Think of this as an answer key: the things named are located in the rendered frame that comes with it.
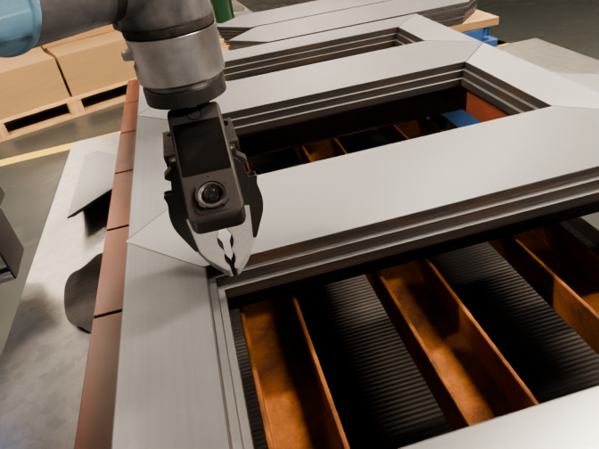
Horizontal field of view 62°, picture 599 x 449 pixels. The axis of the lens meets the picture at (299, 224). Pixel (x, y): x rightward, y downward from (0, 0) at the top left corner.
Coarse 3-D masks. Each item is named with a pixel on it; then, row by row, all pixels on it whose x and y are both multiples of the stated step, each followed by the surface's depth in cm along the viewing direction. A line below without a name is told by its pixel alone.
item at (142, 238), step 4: (148, 224) 64; (144, 228) 63; (148, 228) 63; (140, 232) 63; (144, 232) 63; (148, 232) 63; (132, 236) 62; (136, 236) 62; (140, 236) 62; (144, 236) 62; (148, 236) 62; (128, 240) 62; (132, 240) 62; (136, 240) 61; (140, 240) 61; (144, 240) 61; (148, 240) 61; (132, 244) 61; (136, 244) 61; (140, 244) 60; (144, 244) 60; (148, 244) 60; (144, 248) 60; (148, 248) 60
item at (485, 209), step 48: (336, 48) 124; (336, 96) 96; (384, 96) 97; (480, 96) 94; (528, 96) 82; (528, 192) 61; (576, 192) 62; (336, 240) 58; (384, 240) 59; (432, 240) 60; (240, 288) 56; (240, 384) 45; (240, 432) 40
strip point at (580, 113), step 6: (558, 108) 76; (564, 108) 76; (570, 108) 76; (576, 108) 75; (582, 108) 75; (588, 108) 75; (570, 114) 74; (576, 114) 74; (582, 114) 73; (588, 114) 73; (594, 114) 73; (582, 120) 72; (588, 120) 72; (594, 120) 71; (594, 126) 70
